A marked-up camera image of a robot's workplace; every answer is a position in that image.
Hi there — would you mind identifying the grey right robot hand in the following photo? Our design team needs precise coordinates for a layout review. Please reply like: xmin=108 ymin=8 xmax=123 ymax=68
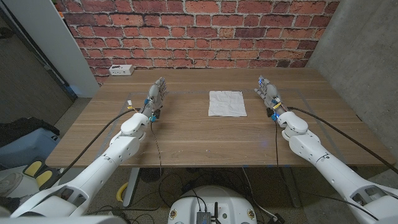
xmin=254 ymin=75 xmax=289 ymax=118

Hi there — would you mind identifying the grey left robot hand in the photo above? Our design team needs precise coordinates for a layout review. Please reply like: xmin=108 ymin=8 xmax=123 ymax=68
xmin=140 ymin=77 xmax=169 ymax=116

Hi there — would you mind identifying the white tissue sheet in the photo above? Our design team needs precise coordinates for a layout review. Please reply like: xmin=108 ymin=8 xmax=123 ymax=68
xmin=208 ymin=90 xmax=248 ymax=118

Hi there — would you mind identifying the white power strip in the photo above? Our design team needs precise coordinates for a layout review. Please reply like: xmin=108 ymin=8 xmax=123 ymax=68
xmin=108 ymin=64 xmax=135 ymax=77

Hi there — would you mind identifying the round black fan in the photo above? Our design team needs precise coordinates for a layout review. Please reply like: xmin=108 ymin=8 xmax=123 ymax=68
xmin=139 ymin=167 xmax=165 ymax=184

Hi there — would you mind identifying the red brick printed backdrop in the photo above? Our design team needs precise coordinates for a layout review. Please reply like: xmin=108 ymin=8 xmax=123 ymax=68
xmin=55 ymin=0 xmax=341 ymax=86

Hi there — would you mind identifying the white table leg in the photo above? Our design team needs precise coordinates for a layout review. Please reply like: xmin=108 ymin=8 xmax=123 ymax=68
xmin=123 ymin=167 xmax=141 ymax=208

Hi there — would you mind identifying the grey table leg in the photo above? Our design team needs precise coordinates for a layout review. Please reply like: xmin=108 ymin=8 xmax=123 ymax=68
xmin=281 ymin=166 xmax=302 ymax=208

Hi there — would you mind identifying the white robot torso base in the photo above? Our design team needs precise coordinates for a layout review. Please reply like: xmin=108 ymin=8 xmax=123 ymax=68
xmin=167 ymin=185 xmax=257 ymax=224

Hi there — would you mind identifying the small grey electronics box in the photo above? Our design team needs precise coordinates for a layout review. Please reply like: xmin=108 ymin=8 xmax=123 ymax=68
xmin=195 ymin=210 xmax=212 ymax=224

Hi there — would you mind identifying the black bag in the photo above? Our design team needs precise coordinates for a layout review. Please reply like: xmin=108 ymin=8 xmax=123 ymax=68
xmin=0 ymin=116 xmax=60 ymax=147

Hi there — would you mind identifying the blue grey storage bin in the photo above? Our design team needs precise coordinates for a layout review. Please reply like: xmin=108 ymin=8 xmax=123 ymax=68
xmin=0 ymin=127 xmax=62 ymax=170

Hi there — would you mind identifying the black object with yellow pads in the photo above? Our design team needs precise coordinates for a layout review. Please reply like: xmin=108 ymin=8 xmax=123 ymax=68
xmin=23 ymin=160 xmax=62 ymax=190

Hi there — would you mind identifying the white round fan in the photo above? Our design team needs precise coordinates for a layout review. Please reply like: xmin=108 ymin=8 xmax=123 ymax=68
xmin=0 ymin=172 xmax=24 ymax=197

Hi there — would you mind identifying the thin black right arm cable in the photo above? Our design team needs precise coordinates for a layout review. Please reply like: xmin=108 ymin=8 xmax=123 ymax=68
xmin=274 ymin=119 xmax=379 ymax=221

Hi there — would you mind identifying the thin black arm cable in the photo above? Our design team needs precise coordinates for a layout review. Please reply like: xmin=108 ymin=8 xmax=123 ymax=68
xmin=274 ymin=119 xmax=379 ymax=221
xmin=150 ymin=119 xmax=164 ymax=187

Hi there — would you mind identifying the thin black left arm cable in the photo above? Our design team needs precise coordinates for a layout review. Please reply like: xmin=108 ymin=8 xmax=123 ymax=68
xmin=150 ymin=119 xmax=164 ymax=187

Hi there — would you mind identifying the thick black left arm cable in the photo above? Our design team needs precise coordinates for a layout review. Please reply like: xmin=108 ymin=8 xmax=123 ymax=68
xmin=39 ymin=107 xmax=141 ymax=191

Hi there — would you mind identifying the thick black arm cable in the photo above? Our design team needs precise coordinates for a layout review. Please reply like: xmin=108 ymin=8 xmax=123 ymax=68
xmin=39 ymin=107 xmax=141 ymax=191
xmin=286 ymin=106 xmax=398 ymax=174

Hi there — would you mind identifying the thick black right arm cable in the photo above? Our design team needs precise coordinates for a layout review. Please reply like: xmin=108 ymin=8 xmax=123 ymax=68
xmin=286 ymin=106 xmax=398 ymax=174

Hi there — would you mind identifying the yellow hose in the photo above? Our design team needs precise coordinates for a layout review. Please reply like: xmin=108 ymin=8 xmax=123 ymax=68
xmin=116 ymin=182 xmax=129 ymax=202

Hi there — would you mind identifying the white floor cable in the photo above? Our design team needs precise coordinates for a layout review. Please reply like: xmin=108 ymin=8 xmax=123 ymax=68
xmin=241 ymin=167 xmax=277 ymax=220

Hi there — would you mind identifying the white wall panel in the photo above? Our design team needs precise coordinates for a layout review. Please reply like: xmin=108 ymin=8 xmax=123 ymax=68
xmin=2 ymin=0 xmax=100 ymax=99

